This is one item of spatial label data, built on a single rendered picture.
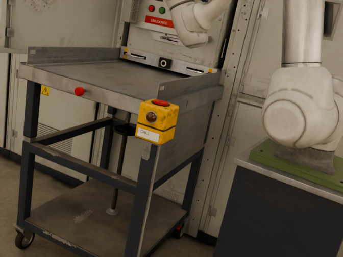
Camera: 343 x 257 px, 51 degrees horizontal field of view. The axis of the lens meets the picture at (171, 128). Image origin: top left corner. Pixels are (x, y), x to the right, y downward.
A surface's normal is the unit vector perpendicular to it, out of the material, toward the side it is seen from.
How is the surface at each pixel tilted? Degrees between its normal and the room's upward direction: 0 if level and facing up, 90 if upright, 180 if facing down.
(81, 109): 90
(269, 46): 90
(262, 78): 90
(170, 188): 90
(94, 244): 0
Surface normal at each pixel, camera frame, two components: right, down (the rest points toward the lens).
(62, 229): 0.18, -0.94
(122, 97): -0.41, 0.19
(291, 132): -0.66, 0.16
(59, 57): 0.89, 0.29
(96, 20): 0.72, 0.33
